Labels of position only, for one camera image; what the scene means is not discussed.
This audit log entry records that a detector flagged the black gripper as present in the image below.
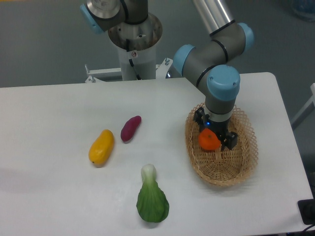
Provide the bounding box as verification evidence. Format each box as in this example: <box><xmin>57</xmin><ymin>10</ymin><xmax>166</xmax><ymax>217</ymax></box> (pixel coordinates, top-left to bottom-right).
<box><xmin>193</xmin><ymin>106</ymin><xmax>238</xmax><ymax>150</ymax></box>

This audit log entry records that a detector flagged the orange fruit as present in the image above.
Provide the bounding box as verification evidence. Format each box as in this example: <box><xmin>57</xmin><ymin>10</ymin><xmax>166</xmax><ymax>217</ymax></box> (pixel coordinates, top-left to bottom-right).
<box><xmin>198</xmin><ymin>128</ymin><xmax>221</xmax><ymax>151</ymax></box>

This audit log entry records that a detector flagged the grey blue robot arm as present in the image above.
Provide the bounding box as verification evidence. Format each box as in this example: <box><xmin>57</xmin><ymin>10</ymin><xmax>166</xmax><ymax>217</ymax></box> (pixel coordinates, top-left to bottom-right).
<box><xmin>80</xmin><ymin>0</ymin><xmax>254</xmax><ymax>149</ymax></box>

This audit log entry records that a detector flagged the woven wicker basket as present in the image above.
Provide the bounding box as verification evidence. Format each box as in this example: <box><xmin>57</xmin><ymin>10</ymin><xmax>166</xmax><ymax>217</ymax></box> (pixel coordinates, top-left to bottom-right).
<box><xmin>185</xmin><ymin>103</ymin><xmax>258</xmax><ymax>187</ymax></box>

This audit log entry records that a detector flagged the purple sweet potato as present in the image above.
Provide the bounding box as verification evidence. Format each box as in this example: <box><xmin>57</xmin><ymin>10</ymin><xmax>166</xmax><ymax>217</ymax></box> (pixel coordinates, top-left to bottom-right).
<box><xmin>121</xmin><ymin>116</ymin><xmax>142</xmax><ymax>142</ymax></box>

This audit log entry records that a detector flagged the green bok choy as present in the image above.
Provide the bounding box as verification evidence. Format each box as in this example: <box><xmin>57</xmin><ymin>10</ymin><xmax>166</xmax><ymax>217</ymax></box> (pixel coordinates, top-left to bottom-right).
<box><xmin>136</xmin><ymin>164</ymin><xmax>169</xmax><ymax>223</ymax></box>

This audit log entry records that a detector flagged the yellow mango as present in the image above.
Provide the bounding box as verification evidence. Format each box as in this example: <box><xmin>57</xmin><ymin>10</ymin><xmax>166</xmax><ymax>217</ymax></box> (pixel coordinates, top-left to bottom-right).
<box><xmin>88</xmin><ymin>129</ymin><xmax>115</xmax><ymax>166</ymax></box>

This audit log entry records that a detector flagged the black device at table edge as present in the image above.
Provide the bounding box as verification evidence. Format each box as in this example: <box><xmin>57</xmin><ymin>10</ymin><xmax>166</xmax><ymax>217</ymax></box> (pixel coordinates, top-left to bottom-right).
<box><xmin>297</xmin><ymin>199</ymin><xmax>315</xmax><ymax>225</ymax></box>

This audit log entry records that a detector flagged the blue object top right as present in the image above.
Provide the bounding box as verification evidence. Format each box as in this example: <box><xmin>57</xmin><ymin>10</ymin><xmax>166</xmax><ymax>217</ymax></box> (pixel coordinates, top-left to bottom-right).
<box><xmin>290</xmin><ymin>0</ymin><xmax>315</xmax><ymax>22</ymax></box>

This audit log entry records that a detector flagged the white frame at right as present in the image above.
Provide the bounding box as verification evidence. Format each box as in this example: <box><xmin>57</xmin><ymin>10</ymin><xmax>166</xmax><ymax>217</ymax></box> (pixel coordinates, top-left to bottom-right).
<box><xmin>290</xmin><ymin>83</ymin><xmax>315</xmax><ymax>130</ymax></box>

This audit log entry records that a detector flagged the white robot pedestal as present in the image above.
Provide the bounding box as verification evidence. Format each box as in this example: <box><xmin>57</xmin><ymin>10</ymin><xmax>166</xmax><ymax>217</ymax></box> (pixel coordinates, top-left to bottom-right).
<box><xmin>85</xmin><ymin>13</ymin><xmax>181</xmax><ymax>83</ymax></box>

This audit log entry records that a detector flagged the black cable on pedestal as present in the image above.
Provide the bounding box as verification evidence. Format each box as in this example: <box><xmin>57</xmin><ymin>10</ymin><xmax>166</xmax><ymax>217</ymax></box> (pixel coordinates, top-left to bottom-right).
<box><xmin>126</xmin><ymin>38</ymin><xmax>142</xmax><ymax>81</ymax></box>

